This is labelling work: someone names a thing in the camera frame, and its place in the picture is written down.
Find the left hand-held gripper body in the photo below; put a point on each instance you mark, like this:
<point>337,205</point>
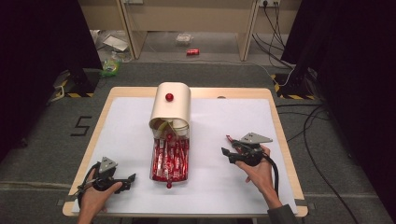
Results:
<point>107,174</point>

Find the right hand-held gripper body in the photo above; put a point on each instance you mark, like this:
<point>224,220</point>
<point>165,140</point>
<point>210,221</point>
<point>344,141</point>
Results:
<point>253,152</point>

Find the red snack packet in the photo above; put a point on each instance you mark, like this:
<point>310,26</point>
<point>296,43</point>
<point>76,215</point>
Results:
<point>230,140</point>

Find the clear plastic box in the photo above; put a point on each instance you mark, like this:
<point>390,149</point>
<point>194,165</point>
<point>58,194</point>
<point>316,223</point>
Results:
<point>169,183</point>

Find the cream lid with red knob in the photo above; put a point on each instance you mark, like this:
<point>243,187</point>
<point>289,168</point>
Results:
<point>171,105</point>

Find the person's right hand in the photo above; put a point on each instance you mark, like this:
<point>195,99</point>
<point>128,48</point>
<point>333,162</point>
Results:
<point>261,177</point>

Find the person's left hand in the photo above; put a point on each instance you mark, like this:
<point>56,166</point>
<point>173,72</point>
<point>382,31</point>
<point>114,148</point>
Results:
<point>93,200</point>

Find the stack of red packets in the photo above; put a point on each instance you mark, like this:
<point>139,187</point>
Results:
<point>169,161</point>

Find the hazard-striped stand base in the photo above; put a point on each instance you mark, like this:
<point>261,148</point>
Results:
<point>292,91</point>
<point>74,90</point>

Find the red can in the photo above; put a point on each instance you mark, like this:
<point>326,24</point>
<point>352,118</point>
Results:
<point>192,51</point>

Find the green packet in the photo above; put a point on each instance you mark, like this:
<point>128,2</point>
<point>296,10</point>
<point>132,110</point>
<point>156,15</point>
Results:
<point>110,67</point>

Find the clear plastic bag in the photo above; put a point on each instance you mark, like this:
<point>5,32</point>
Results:
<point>184,39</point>

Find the black curtain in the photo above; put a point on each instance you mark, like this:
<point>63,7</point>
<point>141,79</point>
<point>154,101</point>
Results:
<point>358,77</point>
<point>37,62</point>

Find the pile of white bags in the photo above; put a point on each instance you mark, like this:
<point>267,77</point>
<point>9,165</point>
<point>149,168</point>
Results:
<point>110,42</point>

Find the beige desk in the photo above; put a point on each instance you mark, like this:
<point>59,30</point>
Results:
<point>193,15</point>

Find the white wall socket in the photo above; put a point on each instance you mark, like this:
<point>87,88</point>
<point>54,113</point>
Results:
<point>269,2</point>

